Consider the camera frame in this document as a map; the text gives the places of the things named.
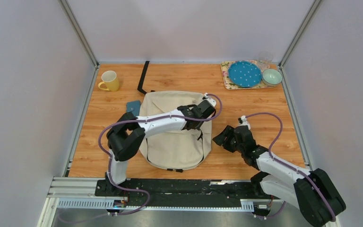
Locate beige canvas backpack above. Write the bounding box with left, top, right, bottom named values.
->
left=139, top=91, right=212, bottom=171

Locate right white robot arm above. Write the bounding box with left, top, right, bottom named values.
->
left=213, top=125, right=346, bottom=227

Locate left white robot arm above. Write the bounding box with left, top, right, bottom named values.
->
left=98, top=96, right=221, bottom=196

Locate floral tray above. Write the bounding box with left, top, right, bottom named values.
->
left=220, top=60, right=271, bottom=90

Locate blue dotted plate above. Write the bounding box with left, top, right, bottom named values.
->
left=227, top=61, right=262, bottom=88

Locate teal wallet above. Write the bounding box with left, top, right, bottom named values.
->
left=126, top=100, right=141, bottom=116

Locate light green bowl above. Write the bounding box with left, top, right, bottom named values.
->
left=262, top=69, right=283, bottom=87

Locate clear glass cup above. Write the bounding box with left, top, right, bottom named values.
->
left=257, top=51, right=273, bottom=71

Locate yellow mug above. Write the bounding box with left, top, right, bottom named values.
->
left=98, top=70, right=120, bottom=92

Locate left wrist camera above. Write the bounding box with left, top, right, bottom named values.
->
left=202, top=93, right=217, bottom=107

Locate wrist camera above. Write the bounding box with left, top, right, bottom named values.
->
left=202, top=93, right=217, bottom=107
left=238, top=115, right=251, bottom=130

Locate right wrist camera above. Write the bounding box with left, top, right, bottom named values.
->
left=238, top=115, right=251, bottom=130

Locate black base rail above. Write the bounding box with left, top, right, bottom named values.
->
left=95, top=178, right=271, bottom=208

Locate right aluminium frame post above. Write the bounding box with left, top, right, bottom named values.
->
left=278, top=0, right=323, bottom=69

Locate aluminium frame post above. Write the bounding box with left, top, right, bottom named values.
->
left=58, top=0, right=99, bottom=69
left=278, top=0, right=323, bottom=69

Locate left aluminium frame post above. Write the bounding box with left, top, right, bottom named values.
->
left=58, top=0, right=99, bottom=69

